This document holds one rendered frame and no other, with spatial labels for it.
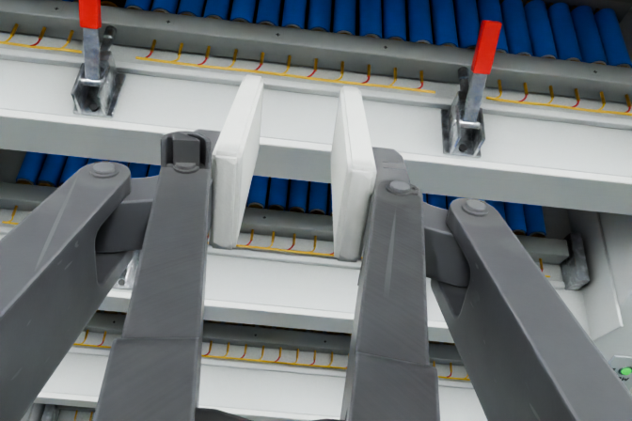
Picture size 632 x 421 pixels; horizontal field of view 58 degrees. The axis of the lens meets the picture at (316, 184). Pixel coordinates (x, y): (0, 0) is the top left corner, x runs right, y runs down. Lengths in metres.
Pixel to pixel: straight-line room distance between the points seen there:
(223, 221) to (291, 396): 0.56
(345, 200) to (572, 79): 0.35
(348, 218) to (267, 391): 0.56
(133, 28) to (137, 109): 0.06
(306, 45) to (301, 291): 0.23
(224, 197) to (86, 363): 0.60
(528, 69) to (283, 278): 0.28
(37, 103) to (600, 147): 0.42
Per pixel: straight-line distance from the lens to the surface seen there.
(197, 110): 0.43
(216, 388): 0.71
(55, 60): 0.47
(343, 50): 0.44
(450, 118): 0.44
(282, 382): 0.71
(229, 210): 0.15
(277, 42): 0.44
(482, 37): 0.41
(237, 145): 0.15
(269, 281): 0.55
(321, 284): 0.55
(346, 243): 0.16
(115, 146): 0.45
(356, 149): 0.16
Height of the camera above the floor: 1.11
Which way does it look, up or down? 39 degrees down
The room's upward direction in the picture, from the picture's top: 8 degrees clockwise
